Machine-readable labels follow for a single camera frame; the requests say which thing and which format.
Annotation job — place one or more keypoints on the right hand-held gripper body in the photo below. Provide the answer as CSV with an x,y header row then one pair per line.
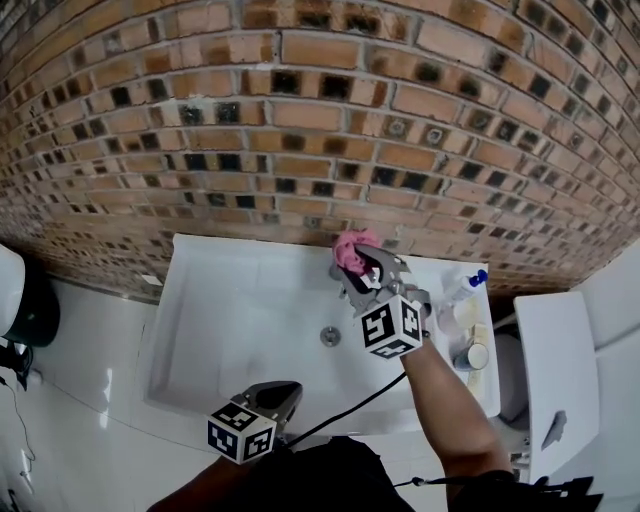
x,y
392,327

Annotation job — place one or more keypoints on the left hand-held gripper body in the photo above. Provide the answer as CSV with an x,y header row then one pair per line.
x,y
240,430

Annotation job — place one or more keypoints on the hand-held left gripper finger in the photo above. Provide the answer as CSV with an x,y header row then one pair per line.
x,y
294,405
272,386

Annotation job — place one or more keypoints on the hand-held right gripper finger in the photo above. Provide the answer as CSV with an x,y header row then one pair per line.
x,y
382,255
352,287

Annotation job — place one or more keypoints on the chrome faucet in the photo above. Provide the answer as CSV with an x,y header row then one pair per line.
x,y
334,272

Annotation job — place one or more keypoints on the pink cloth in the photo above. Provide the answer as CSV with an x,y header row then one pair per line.
x,y
347,252

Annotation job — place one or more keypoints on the person's left forearm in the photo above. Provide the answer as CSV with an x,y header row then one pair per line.
x,y
195,492

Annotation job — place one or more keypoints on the person's right forearm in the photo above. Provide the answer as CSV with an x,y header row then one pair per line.
x,y
450,420

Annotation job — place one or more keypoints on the chrome sink drain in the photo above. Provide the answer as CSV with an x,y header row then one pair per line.
x,y
330,335

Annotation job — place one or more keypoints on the cream white cup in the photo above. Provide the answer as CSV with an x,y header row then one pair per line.
x,y
460,315

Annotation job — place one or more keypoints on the person's top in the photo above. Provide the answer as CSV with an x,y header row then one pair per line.
x,y
325,480

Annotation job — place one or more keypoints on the white ceramic sink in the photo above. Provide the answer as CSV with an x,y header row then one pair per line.
x,y
240,310

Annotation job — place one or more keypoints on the white bottle with blue cap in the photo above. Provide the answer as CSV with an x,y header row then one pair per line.
x,y
465,286

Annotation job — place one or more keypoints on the white panel door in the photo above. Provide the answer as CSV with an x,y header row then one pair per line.
x,y
555,360

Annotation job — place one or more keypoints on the black floor stand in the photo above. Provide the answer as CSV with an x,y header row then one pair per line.
x,y
15,365

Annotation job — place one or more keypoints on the black body-worn box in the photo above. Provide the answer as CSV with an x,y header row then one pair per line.
x,y
570,495

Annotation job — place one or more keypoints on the dark bin with white lid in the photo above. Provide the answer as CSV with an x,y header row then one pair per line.
x,y
30,305

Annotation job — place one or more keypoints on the white wall socket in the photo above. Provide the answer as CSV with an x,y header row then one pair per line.
x,y
152,280

